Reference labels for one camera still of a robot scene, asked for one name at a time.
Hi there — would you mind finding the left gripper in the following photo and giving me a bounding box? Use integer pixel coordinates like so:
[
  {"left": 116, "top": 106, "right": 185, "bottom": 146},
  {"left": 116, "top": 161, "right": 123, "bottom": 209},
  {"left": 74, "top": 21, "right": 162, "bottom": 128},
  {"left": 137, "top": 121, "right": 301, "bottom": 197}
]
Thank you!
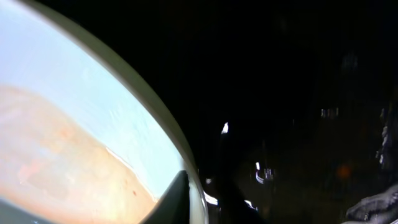
[{"left": 345, "top": 184, "right": 397, "bottom": 224}]

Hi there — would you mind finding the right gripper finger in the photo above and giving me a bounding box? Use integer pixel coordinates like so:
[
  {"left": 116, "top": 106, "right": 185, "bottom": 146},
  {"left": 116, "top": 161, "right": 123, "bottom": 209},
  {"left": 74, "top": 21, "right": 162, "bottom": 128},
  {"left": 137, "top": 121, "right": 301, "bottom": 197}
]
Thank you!
[{"left": 143, "top": 170, "right": 190, "bottom": 224}]

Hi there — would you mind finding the orange green sponge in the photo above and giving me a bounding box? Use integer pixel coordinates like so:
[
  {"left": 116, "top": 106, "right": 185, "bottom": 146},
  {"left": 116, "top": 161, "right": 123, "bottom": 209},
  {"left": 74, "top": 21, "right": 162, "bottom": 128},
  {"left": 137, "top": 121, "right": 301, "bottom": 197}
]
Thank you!
[{"left": 1, "top": 86, "right": 156, "bottom": 223}]

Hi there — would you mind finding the light blue plate back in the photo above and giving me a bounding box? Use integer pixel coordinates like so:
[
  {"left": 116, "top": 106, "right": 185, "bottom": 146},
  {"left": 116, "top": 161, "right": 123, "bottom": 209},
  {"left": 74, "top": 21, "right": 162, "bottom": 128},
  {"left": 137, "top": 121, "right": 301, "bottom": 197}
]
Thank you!
[{"left": 1, "top": 1, "right": 209, "bottom": 223}]

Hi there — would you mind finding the black round tray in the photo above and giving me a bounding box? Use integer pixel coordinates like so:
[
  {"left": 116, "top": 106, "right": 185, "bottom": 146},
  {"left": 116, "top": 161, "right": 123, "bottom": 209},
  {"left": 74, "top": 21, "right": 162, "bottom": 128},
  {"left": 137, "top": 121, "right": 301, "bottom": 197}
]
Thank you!
[{"left": 46, "top": 0, "right": 397, "bottom": 223}]

